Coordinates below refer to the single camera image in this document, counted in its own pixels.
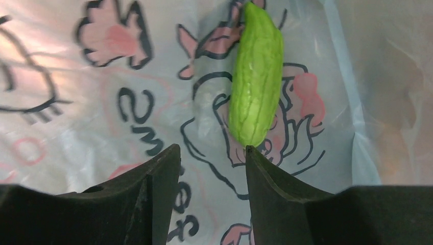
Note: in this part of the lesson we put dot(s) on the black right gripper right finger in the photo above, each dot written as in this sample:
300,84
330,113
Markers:
285,210

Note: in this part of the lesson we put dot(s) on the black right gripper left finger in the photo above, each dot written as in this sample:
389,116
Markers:
132,208

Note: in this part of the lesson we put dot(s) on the light blue cartoon plastic bag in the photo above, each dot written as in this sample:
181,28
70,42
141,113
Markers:
92,89

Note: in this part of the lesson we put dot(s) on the green cucumber toy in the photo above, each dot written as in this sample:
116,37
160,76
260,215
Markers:
257,78

